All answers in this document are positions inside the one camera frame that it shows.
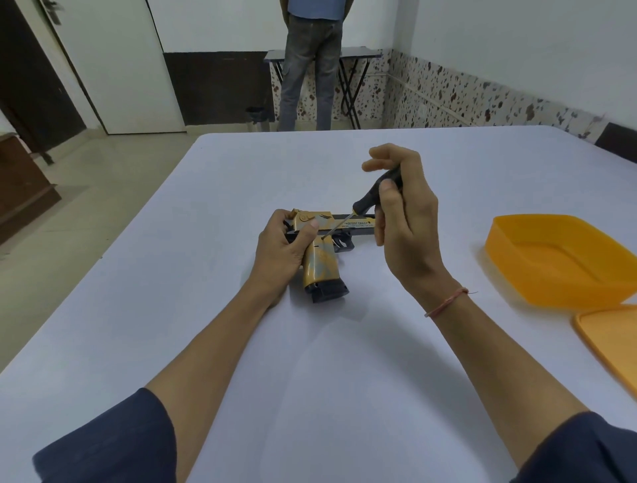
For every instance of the dark brown door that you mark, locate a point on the dark brown door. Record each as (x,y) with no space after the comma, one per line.
(35,89)

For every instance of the person's left forearm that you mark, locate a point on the person's left forearm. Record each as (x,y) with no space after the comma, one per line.
(219,358)

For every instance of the person's left hand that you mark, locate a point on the person's left hand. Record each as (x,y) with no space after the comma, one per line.
(273,258)

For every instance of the person's right hand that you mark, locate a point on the person's right hand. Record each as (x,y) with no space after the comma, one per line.
(415,234)

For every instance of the yellow and black toy pistol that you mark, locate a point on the yellow and black toy pistol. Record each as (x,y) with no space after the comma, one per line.
(323,268)

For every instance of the orange plastic lid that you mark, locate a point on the orange plastic lid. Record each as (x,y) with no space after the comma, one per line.
(614,343)

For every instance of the dark blue sleeve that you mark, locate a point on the dark blue sleeve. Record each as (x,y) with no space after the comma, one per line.
(109,443)
(582,453)

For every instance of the brown wooden cabinet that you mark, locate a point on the brown wooden cabinet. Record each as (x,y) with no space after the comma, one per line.
(22,189)

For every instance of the person's right thumb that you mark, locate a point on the person's right thumb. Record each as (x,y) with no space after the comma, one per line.
(386,211)

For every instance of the grey folding table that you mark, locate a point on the grey folding table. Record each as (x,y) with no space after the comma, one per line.
(356,74)

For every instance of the person's right forearm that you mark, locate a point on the person's right forearm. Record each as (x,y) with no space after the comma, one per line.
(497,368)

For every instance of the dark brown furniture corner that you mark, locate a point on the dark brown furniture corner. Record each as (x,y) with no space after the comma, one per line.
(619,142)

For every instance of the white door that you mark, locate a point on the white door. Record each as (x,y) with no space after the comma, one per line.
(119,64)

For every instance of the person's left thumb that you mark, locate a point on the person's left thumb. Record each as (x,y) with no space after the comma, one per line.
(303,232)

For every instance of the orange plastic container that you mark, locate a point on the orange plastic container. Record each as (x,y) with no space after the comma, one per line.
(562,263)

